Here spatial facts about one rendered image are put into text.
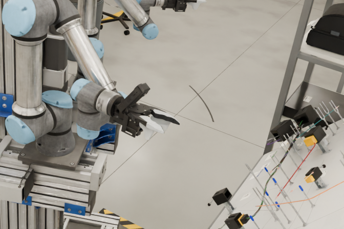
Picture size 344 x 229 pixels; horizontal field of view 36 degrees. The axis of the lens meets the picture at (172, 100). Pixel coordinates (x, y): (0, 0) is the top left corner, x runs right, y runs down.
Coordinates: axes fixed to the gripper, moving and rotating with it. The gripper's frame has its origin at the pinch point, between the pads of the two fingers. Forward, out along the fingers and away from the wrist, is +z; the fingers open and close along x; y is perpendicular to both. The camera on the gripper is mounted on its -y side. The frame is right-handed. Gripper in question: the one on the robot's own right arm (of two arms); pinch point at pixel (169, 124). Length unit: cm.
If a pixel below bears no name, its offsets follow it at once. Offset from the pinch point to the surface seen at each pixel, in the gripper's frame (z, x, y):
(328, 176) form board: 39, -56, 21
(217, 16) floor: -218, -503, 91
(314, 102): 10, -140, 27
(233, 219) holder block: 18, -28, 38
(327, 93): 12, -156, 25
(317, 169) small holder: 36, -48, 17
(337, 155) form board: 38, -73, 20
